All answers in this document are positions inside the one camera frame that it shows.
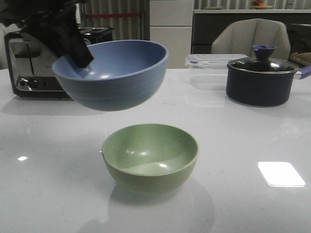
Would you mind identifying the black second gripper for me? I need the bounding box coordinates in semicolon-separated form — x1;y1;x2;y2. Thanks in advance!
0;0;94;68

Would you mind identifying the blue bowl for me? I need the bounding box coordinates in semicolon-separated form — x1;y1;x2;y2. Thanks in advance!
52;40;169;111

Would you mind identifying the green bowl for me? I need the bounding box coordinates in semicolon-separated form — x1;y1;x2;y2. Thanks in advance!
102;124;199;195

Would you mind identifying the black and chrome toaster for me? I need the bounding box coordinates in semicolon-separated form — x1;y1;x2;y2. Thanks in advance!
3;26;116;99

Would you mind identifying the white refrigerator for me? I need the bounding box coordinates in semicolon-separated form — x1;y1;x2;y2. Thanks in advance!
149;0;194;69

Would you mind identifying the dark kitchen counter cabinet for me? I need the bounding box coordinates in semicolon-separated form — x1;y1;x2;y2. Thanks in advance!
191;9;311;60

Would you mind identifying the clear plastic food container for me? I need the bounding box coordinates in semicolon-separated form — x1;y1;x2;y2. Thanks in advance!
185;54;246;91

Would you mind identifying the beige upholstered chair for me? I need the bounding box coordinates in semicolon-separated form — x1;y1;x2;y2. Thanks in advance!
211;18;291;61

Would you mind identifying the fruit bowl on counter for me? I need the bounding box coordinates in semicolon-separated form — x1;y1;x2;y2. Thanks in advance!
250;0;273;10

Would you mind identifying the glass pot lid blue knob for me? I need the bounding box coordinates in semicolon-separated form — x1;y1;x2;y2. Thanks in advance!
227;45;299;74

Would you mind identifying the dark blue saucepan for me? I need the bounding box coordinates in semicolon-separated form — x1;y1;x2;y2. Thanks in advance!
226;66;311;107

